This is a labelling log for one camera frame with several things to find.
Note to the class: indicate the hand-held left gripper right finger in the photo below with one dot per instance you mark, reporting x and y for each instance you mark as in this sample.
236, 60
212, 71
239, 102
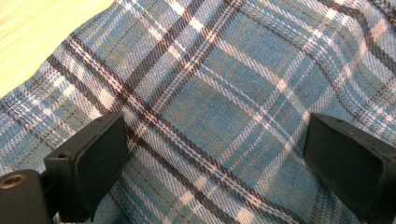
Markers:
351, 168

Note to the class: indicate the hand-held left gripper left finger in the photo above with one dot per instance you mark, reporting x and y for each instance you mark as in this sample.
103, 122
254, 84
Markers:
90, 168

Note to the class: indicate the teal plaid button shirt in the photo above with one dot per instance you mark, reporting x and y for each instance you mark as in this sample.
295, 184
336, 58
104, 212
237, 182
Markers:
218, 93

